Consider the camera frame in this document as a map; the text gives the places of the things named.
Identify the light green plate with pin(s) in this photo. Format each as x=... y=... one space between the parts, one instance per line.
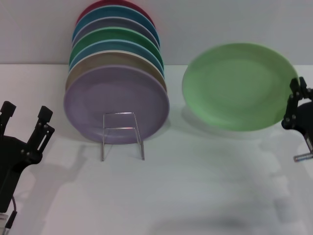
x=232 y=85

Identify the purple plate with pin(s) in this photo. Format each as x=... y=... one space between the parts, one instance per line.
x=110 y=93

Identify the dark green plate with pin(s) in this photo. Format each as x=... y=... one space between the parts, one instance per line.
x=117 y=34

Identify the beige plate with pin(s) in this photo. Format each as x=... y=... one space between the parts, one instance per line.
x=117 y=58

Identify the grey lavender plate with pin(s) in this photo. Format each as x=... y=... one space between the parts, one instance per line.
x=117 y=23

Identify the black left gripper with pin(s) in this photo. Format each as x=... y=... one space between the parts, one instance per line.
x=11 y=156

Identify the light blue plate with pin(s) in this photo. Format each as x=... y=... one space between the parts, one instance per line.
x=117 y=45

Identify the teal blue plate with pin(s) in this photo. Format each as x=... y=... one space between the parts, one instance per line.
x=117 y=12

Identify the red plate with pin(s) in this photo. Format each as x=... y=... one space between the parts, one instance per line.
x=84 y=9

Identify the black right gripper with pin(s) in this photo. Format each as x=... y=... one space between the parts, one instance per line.
x=305 y=117

